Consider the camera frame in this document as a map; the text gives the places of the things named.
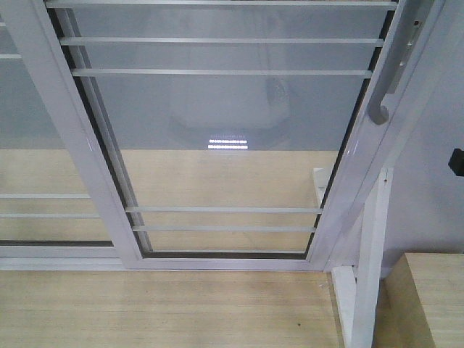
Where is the white sliding glass door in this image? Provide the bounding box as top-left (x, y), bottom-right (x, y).
top-left (0, 0), bottom-right (447, 272)

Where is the white door handle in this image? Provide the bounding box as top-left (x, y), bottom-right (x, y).
top-left (368, 14), bottom-right (421, 125)

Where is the white triangular support bracket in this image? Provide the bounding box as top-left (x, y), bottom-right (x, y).
top-left (327, 167), bottom-right (394, 347)

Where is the white door frame post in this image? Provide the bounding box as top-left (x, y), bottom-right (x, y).
top-left (318, 0), bottom-right (464, 273)

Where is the white fixed glass panel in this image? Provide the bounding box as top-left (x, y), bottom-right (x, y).
top-left (1, 1), bottom-right (128, 269)

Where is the light wooden box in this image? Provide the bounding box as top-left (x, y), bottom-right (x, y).
top-left (373, 253), bottom-right (463, 347)

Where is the light wooden base platform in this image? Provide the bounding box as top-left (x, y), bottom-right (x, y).
top-left (1, 149), bottom-right (342, 347)

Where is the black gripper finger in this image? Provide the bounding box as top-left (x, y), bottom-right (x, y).
top-left (448, 148), bottom-right (464, 177)

